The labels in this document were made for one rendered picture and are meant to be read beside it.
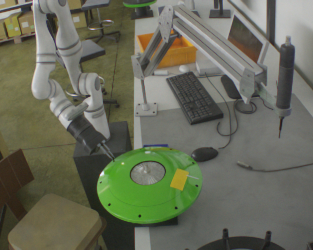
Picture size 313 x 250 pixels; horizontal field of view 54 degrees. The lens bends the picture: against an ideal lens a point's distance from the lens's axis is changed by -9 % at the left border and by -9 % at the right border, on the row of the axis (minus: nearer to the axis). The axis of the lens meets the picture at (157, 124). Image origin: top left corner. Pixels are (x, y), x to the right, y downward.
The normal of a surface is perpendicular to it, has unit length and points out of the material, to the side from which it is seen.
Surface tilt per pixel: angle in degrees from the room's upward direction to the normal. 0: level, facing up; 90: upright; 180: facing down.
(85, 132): 43
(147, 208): 23
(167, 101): 0
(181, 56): 94
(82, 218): 0
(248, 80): 90
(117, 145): 0
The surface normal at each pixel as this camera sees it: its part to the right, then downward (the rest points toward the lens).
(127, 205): -0.26, -0.54
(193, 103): -0.21, -0.79
